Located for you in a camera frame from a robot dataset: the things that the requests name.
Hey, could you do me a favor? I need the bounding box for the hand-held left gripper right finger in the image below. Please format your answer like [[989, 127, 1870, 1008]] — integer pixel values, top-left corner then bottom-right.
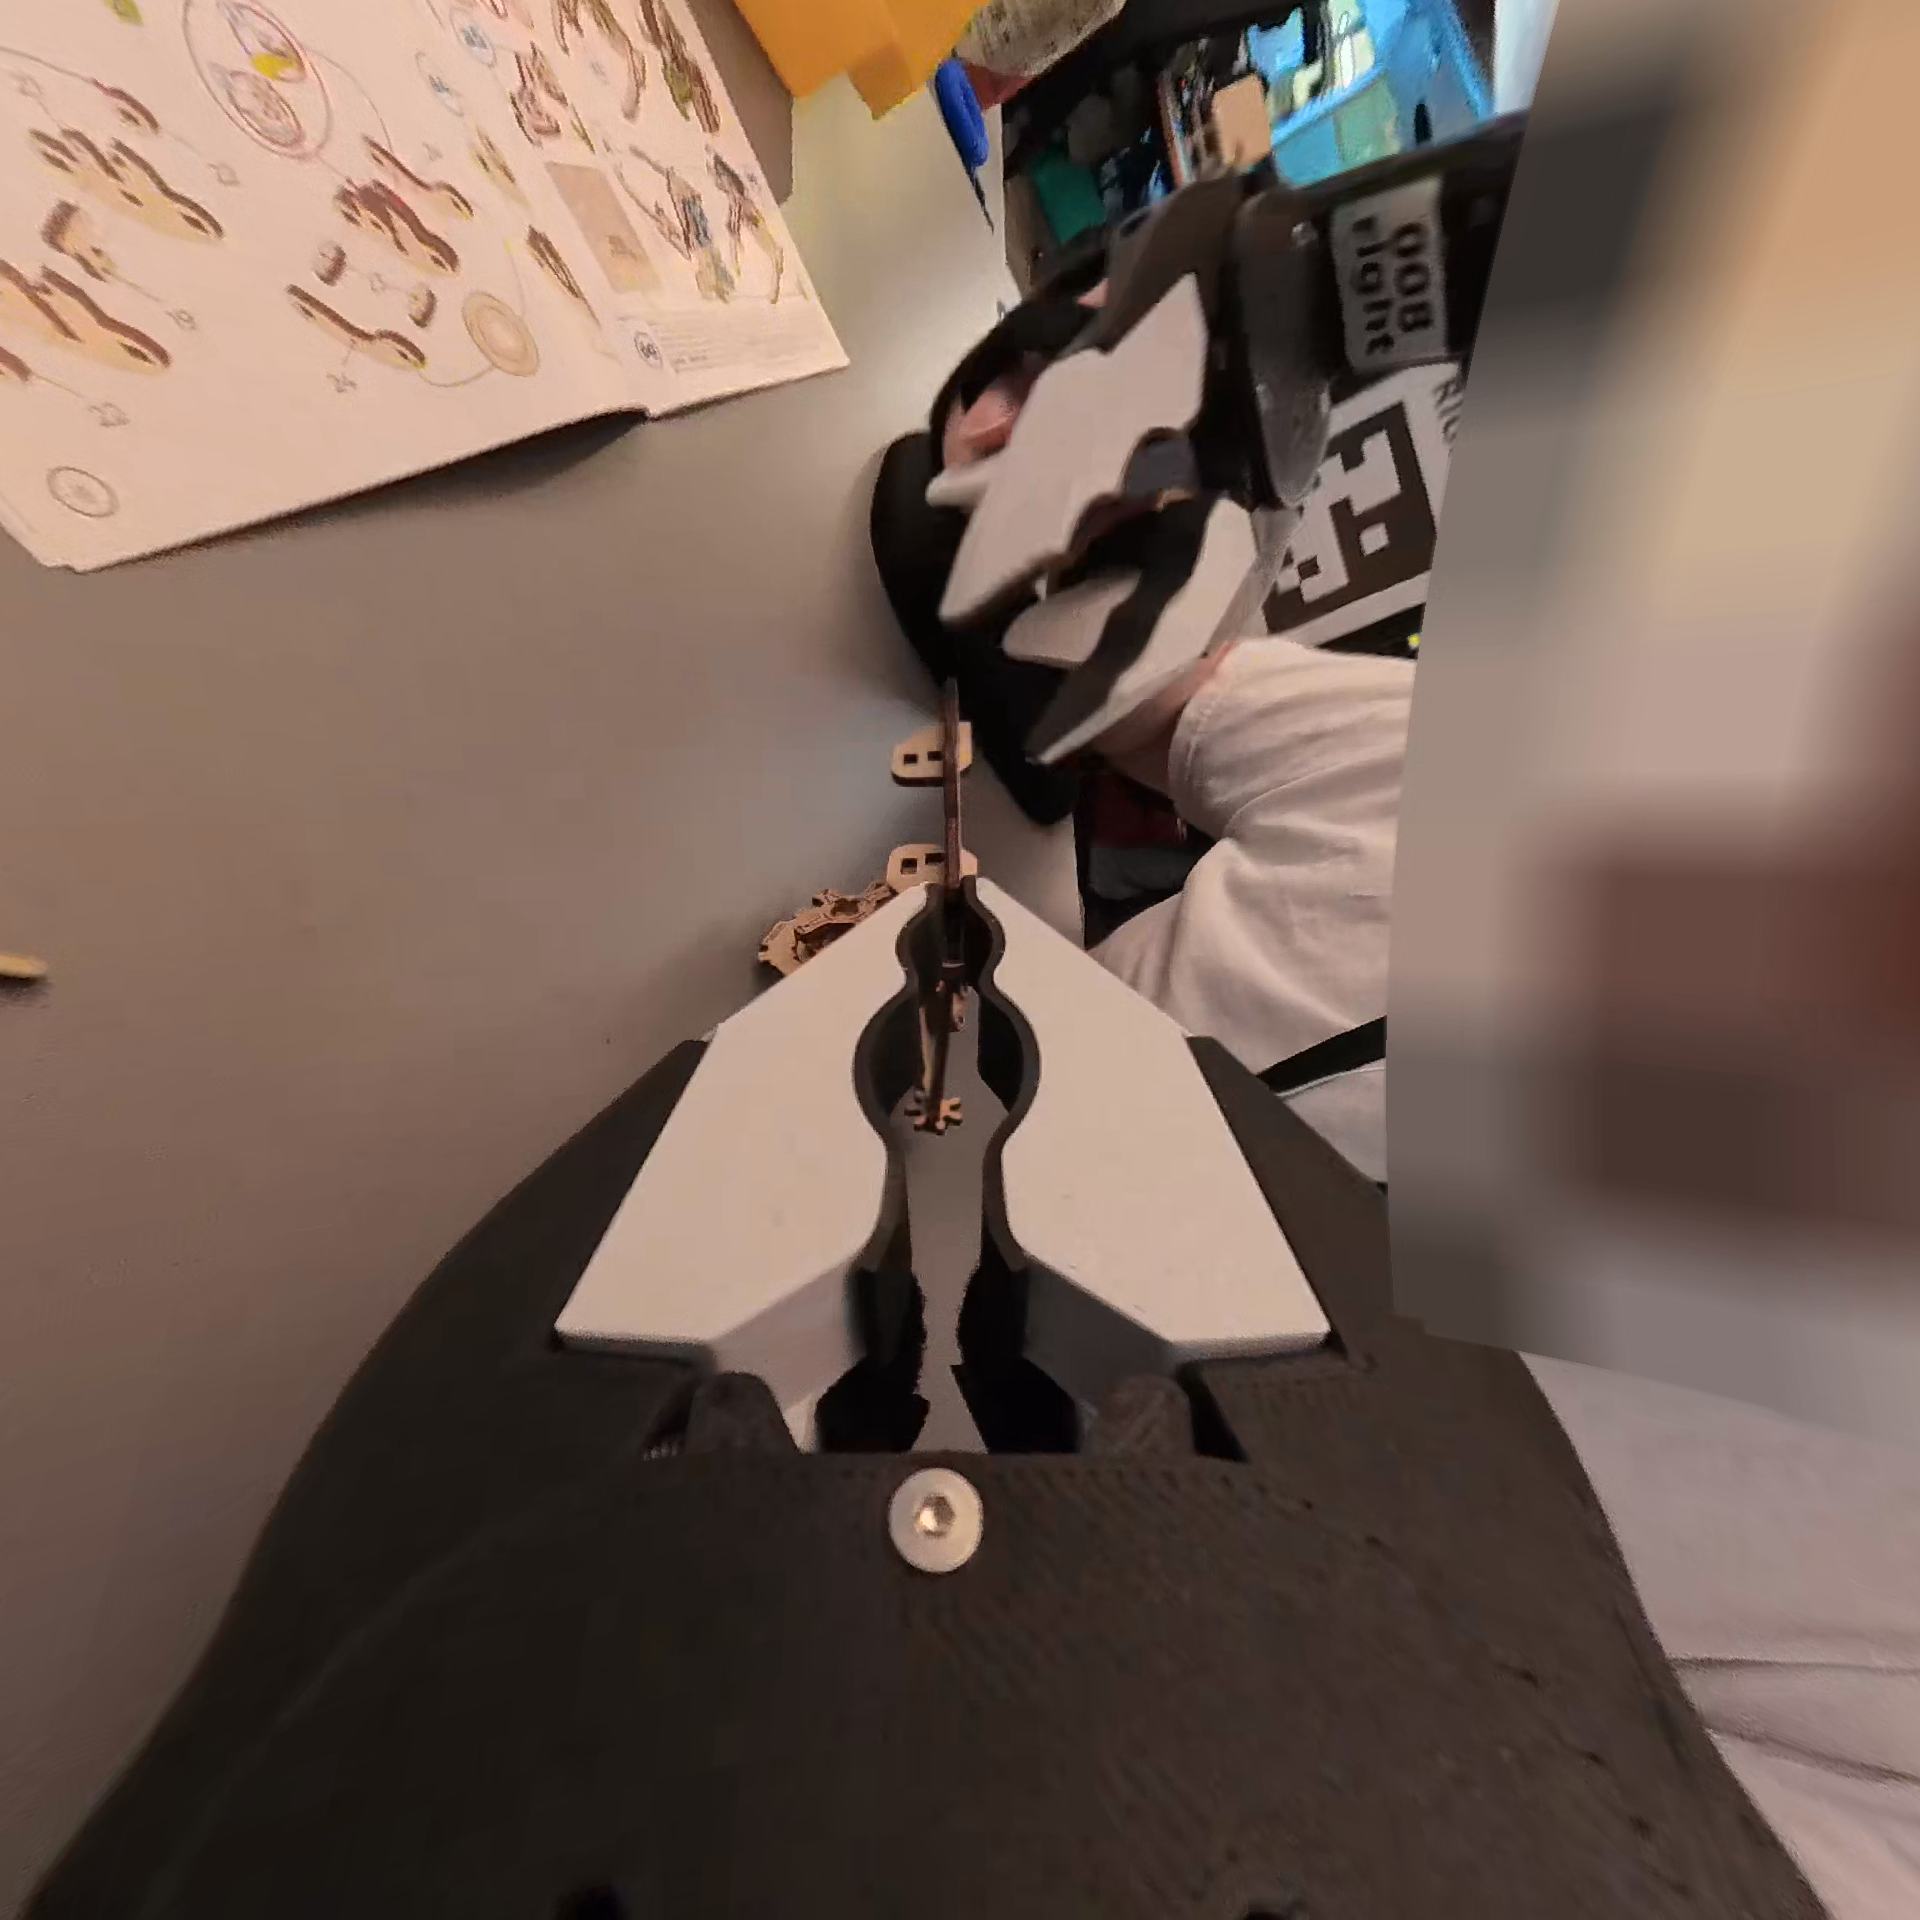
[[957, 878, 1334, 1454]]

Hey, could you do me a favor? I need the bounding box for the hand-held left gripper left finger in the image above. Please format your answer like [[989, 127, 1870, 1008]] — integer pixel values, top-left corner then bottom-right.
[[556, 886, 945, 1454]]

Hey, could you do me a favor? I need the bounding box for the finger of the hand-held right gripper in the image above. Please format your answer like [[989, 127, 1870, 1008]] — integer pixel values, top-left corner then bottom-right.
[[999, 497, 1300, 770], [927, 274, 1220, 629]]

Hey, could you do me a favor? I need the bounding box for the slotted wooden beam assembly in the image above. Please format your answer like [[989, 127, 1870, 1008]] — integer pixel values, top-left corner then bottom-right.
[[887, 674, 980, 1136]]

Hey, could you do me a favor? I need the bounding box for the black oval pad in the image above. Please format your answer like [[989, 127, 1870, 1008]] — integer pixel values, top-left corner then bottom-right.
[[870, 293, 1086, 831]]

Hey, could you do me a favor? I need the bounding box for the dark patterned cloth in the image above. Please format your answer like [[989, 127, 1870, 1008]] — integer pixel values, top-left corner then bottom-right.
[[1076, 758, 1203, 910]]

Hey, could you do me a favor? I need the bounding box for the yellow box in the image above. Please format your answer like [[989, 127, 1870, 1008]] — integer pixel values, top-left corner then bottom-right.
[[731, 0, 1025, 120]]

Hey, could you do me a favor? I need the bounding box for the person's white shirt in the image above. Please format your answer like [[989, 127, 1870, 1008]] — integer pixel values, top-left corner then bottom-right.
[[1515, 1352, 1920, 1920]]

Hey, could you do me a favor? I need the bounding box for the printed instruction sheet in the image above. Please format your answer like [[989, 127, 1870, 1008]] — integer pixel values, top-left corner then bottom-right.
[[0, 0, 853, 577]]

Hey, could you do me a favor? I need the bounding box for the black strap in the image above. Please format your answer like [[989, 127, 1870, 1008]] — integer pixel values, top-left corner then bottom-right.
[[1257, 1017, 1390, 1097]]

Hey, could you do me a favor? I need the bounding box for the blue tool handle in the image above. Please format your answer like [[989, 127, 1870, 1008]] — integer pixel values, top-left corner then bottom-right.
[[931, 58, 997, 170]]

